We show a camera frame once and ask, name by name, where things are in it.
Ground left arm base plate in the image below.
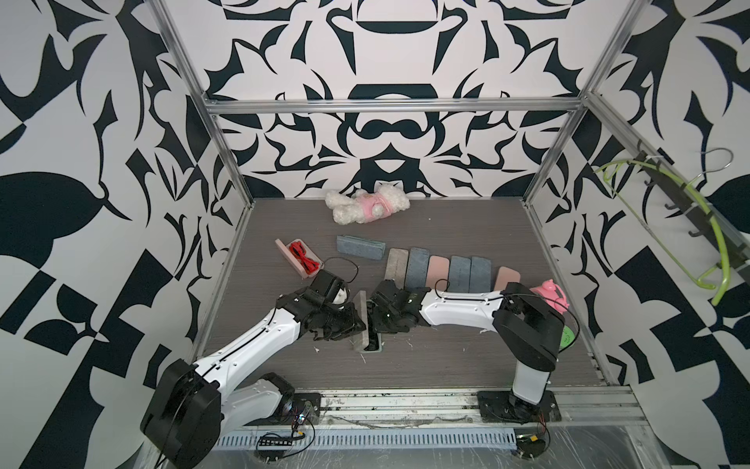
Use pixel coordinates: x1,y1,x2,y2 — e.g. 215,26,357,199
244,393,322,426

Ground black connector with cables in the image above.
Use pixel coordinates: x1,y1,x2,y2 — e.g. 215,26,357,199
255,432,295,451

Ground green clothes hanger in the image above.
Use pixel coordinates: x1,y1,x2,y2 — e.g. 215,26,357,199
595,158,732,306

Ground small black electronics box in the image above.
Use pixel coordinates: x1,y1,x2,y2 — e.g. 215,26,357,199
515,435,548,460

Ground teal case yellow glasses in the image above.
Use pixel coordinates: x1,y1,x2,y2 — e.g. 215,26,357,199
384,248,409,288

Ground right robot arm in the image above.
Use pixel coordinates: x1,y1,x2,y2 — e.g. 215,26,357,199
367,281,566,406

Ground pink case purple glasses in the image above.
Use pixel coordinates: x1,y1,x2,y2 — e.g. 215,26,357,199
493,267,521,291

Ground teal case black sunglasses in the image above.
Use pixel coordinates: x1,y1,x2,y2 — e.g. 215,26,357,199
353,290,383,354

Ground pink alarm clock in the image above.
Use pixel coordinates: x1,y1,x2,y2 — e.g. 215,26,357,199
531,279,570,315

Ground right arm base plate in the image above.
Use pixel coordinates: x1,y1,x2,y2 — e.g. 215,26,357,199
477,391,562,424

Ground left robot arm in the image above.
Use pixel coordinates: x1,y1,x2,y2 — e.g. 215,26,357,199
140,270,365,468

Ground grey case white glasses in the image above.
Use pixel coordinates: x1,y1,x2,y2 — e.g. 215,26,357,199
404,247,431,289

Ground grey teal case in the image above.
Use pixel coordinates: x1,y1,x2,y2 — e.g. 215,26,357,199
336,236,387,261

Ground black wall hook rack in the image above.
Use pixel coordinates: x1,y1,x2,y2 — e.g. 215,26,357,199
636,139,749,273

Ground green round tin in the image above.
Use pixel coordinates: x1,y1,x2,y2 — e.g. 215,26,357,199
560,326,577,352

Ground pink case thin glasses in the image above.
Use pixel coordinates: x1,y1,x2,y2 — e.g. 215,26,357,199
425,255,450,288

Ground grey case black sunglasses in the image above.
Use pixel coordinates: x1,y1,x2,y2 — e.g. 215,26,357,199
469,256,493,293

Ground white pink plush toy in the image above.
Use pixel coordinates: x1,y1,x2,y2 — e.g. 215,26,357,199
324,184,410,226

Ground pink case red glasses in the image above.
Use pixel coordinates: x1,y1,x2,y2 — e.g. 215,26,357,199
275,238,323,279

